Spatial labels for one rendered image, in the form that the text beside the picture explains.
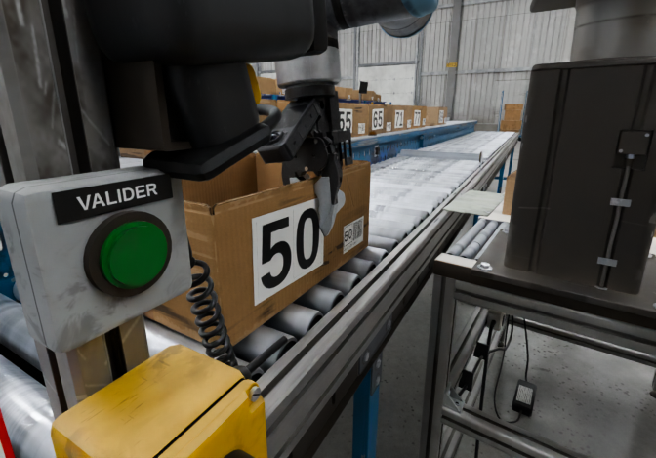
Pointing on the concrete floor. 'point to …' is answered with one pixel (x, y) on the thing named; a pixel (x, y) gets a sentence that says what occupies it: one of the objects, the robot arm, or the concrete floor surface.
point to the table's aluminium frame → (585, 333)
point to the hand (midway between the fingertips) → (315, 228)
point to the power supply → (524, 397)
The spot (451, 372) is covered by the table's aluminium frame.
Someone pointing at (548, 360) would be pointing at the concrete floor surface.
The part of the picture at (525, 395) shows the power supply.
